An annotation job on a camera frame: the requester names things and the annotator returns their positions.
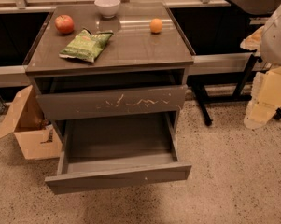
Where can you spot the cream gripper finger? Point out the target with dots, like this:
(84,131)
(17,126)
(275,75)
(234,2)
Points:
(265,98)

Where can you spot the grey drawer cabinet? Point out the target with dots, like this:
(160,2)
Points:
(133,57)

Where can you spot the orange fruit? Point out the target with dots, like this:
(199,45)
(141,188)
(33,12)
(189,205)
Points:
(155,26)

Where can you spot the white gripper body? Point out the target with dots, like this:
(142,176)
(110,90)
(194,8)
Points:
(276,37)

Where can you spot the red apple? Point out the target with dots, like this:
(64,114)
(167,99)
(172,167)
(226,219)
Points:
(64,24)

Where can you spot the scratched grey upper drawer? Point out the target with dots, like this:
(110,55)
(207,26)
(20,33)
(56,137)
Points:
(95,104)

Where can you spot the white bowl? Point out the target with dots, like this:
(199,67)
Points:
(107,8)

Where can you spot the black side table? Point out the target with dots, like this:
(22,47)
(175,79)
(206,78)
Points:
(262,9)

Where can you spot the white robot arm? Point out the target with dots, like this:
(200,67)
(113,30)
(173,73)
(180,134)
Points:
(270,43)

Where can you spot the open grey lower drawer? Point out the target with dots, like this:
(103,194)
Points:
(115,152)

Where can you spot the open cardboard box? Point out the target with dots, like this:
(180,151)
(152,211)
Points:
(25,119)

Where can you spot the green jalapeno chip bag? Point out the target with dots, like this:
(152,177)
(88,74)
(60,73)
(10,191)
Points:
(86,46)

